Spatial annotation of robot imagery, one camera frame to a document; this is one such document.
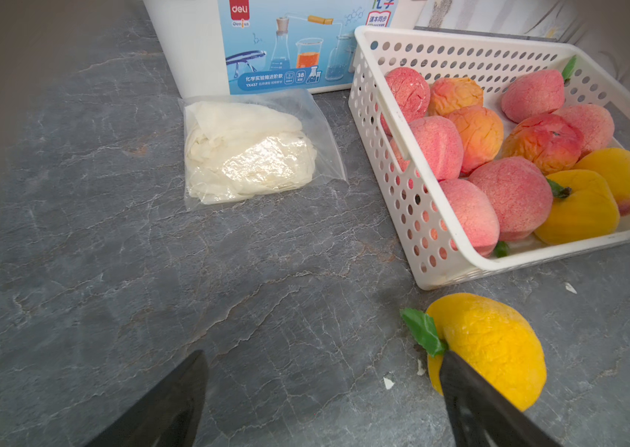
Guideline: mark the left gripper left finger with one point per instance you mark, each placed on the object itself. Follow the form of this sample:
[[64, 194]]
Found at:
[[169, 414]]

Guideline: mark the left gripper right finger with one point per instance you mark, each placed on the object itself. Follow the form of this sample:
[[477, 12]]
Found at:
[[479, 415]]

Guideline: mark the white perforated plastic basket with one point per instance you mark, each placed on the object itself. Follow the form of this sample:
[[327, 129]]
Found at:
[[436, 247]]

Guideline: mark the pink peach second row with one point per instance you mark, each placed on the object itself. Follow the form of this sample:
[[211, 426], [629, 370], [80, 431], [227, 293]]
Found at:
[[519, 193]]

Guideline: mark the orange pink peach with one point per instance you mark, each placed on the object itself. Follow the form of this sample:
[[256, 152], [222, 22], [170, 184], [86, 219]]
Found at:
[[482, 133]]

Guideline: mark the orange red peach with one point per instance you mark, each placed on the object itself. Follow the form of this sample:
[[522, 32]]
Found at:
[[547, 140]]

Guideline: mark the pink peach top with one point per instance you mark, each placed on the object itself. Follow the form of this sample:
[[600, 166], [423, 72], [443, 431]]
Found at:
[[477, 217]]

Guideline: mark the blue lid storage box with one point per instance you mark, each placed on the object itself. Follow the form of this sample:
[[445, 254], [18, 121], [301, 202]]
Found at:
[[252, 46]]

